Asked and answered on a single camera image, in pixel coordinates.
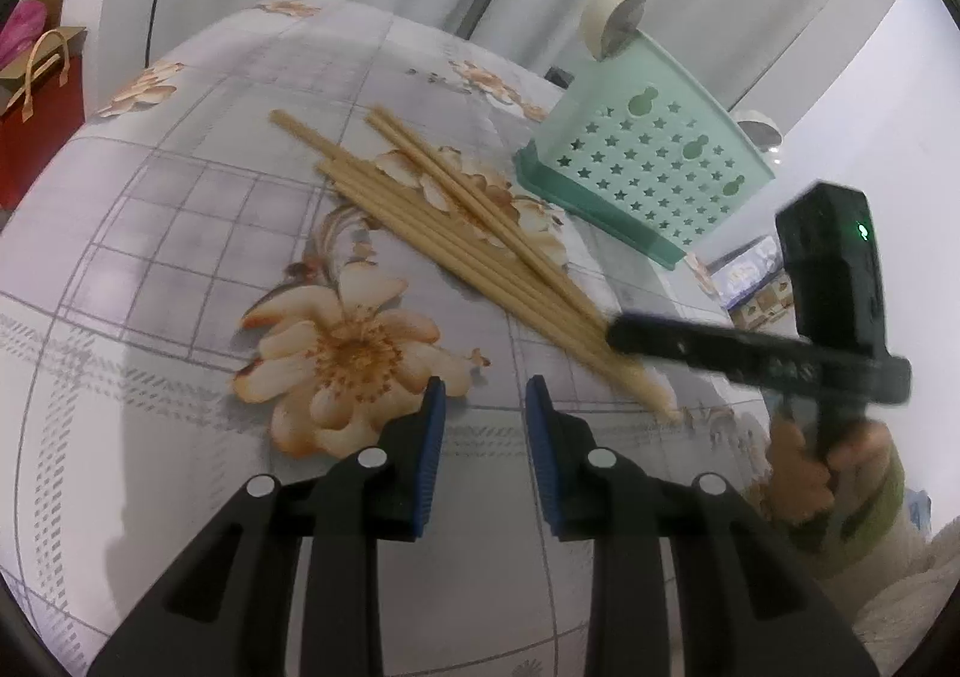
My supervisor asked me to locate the person's right hand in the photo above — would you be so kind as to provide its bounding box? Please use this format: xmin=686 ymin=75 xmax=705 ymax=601
xmin=761 ymin=413 xmax=895 ymax=522

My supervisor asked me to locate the floral tablecloth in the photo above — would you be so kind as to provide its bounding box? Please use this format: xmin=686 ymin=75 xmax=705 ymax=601
xmin=0 ymin=0 xmax=773 ymax=677

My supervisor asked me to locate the white rice paddle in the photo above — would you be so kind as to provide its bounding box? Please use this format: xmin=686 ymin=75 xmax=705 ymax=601
xmin=731 ymin=110 xmax=785 ymax=157
xmin=581 ymin=0 xmax=644 ymax=61

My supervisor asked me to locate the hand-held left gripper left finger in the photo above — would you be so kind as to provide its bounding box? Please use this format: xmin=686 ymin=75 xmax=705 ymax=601
xmin=86 ymin=377 xmax=449 ymax=677

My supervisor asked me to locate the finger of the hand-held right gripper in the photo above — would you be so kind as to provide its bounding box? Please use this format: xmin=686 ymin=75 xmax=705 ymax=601
xmin=606 ymin=313 xmax=826 ymax=389

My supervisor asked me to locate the green star-perforated utensil holder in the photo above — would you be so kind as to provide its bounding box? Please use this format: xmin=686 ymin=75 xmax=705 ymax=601
xmin=514 ymin=32 xmax=779 ymax=271

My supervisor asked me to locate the brown patterned box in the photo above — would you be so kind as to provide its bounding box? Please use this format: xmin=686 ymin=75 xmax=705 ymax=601
xmin=731 ymin=275 xmax=796 ymax=331

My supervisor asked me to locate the framed picture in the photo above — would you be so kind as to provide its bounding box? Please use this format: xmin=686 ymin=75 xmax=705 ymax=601
xmin=709 ymin=234 xmax=785 ymax=295

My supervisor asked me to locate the bundle of wooden chopsticks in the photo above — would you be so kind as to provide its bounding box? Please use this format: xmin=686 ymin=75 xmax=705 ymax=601
xmin=268 ymin=107 xmax=680 ymax=423

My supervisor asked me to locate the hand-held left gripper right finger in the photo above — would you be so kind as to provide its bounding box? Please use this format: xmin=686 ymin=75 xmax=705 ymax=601
xmin=523 ymin=375 xmax=878 ymax=677

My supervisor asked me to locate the red gift bag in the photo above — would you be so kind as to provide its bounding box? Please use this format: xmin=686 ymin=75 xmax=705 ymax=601
xmin=0 ymin=28 xmax=87 ymax=209

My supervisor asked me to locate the pink plush bundle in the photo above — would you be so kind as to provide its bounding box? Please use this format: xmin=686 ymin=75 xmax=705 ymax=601
xmin=0 ymin=0 xmax=47 ymax=67

